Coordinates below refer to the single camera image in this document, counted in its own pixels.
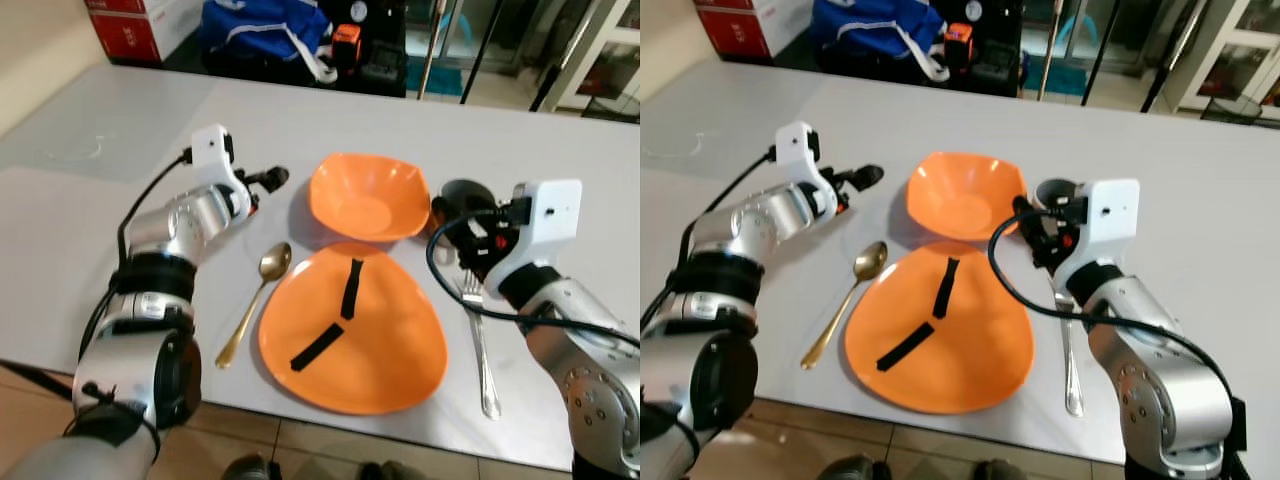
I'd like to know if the black cup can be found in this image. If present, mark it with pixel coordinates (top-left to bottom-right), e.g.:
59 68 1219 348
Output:
1034 178 1087 211
440 179 497 217

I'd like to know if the orange plastic bowl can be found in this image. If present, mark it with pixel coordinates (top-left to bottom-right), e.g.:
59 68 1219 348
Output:
906 151 1028 242
308 152 433 244

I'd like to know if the gold metal spoon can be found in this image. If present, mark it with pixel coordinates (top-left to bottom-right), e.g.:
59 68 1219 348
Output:
800 241 889 371
215 242 293 370

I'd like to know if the black tape strip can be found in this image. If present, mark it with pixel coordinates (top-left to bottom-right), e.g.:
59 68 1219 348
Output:
932 258 960 320
340 259 364 321
877 322 936 372
290 322 346 372

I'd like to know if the orange plastic plate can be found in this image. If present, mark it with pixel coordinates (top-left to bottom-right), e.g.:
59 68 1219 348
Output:
845 240 1036 415
258 241 449 416

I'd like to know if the orange black device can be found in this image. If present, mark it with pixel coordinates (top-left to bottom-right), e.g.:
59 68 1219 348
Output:
942 22 976 73
332 24 363 73

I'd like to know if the black case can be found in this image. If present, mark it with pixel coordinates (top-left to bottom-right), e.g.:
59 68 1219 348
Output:
336 0 409 99
950 0 1029 99

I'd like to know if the black pole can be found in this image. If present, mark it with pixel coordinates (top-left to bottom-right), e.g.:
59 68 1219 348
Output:
459 0 507 106
529 0 602 113
1084 0 1122 107
1141 0 1207 114

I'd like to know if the wooden stick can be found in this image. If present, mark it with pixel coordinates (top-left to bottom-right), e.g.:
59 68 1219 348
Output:
417 0 448 102
1038 0 1064 102

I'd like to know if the red white cardboard box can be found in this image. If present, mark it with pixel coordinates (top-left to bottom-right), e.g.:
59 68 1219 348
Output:
693 0 814 60
84 0 206 67

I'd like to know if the white glass door cabinet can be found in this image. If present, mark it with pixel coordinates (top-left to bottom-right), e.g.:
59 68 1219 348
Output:
1178 0 1280 126
553 0 641 123

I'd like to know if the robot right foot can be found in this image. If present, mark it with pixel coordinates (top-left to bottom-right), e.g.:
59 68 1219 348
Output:
972 459 1033 480
358 459 433 480

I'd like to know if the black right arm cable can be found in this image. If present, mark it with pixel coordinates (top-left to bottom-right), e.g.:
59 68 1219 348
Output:
426 209 641 348
988 208 1241 421

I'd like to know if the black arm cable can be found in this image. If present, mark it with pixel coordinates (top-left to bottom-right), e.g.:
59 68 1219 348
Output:
426 209 641 348
684 148 779 267
117 150 193 267
988 208 1241 421

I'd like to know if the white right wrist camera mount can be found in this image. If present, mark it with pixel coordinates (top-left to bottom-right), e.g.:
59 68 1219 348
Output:
1050 178 1142 293
478 179 584 289

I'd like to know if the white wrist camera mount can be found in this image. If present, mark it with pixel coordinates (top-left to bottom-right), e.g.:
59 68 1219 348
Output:
190 124 252 216
1050 178 1142 293
478 179 584 289
775 121 839 217

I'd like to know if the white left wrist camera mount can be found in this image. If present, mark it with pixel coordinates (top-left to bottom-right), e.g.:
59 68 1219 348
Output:
190 124 252 216
775 121 839 217

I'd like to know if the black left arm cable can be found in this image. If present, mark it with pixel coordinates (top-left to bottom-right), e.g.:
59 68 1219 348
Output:
684 148 779 267
117 150 193 267

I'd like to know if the blue bag with white strap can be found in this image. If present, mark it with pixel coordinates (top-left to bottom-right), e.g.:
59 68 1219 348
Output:
810 0 951 83
197 0 340 85

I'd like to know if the black wire basket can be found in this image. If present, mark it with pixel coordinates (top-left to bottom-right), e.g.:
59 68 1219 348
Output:
580 94 641 125
1200 95 1265 127

